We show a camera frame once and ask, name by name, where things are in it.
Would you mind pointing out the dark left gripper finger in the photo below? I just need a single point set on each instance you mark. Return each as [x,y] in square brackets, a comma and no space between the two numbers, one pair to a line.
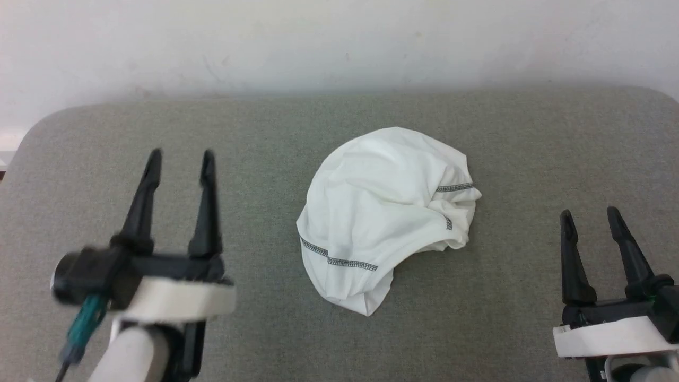
[142,212]
[207,223]

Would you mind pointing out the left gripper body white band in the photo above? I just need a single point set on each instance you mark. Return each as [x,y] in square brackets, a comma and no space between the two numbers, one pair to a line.
[180,297]

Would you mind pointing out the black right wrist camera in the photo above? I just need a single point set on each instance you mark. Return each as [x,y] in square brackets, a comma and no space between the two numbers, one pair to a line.
[669,307]

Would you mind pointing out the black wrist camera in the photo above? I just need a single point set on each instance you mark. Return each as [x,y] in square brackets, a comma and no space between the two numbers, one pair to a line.
[87,276]
[669,307]

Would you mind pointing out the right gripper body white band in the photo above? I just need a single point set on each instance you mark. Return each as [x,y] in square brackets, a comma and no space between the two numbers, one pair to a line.
[610,337]

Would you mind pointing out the white skirting board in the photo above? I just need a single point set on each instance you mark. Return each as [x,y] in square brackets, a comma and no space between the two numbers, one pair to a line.
[8,143]

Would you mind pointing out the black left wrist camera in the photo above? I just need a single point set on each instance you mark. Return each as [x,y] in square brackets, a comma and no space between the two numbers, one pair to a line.
[87,276]

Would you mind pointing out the white garment with grey stitching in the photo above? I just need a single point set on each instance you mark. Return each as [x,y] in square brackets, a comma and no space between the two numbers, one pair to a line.
[371,212]

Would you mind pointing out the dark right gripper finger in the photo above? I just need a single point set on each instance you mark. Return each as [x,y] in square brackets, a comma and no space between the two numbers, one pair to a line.
[634,265]
[573,265]

